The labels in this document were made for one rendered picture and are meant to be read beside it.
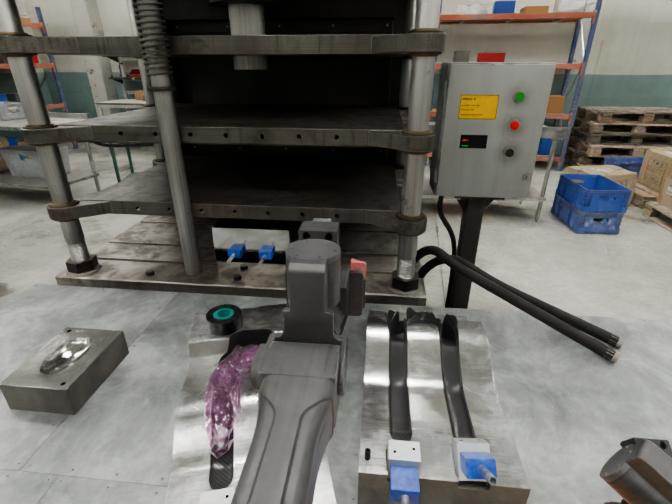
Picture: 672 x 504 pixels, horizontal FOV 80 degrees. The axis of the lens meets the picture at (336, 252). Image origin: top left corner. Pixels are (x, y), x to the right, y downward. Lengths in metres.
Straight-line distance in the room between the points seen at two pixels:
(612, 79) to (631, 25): 0.71
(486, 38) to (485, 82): 5.91
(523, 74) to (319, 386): 1.15
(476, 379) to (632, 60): 7.13
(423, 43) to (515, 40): 6.17
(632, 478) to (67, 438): 0.93
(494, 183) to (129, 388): 1.17
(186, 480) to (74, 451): 0.28
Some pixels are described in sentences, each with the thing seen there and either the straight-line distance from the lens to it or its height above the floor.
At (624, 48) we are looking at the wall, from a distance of 7.72.
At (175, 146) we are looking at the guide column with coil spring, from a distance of 1.36.
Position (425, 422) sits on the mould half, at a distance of 0.79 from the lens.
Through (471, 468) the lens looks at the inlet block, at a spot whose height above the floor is 0.94.
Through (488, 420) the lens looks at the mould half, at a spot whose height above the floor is 0.89.
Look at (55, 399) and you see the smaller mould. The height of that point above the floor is 0.84.
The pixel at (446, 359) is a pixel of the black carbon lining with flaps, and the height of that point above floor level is 0.91.
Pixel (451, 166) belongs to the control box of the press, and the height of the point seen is 1.17.
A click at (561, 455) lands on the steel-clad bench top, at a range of 0.95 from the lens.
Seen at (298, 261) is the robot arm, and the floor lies 1.30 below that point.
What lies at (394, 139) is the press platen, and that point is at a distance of 1.19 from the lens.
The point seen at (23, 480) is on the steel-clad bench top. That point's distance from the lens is 0.99.
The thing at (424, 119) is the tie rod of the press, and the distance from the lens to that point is 1.18.
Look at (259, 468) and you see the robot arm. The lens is 0.30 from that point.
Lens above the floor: 1.47
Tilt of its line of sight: 25 degrees down
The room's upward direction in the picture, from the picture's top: straight up
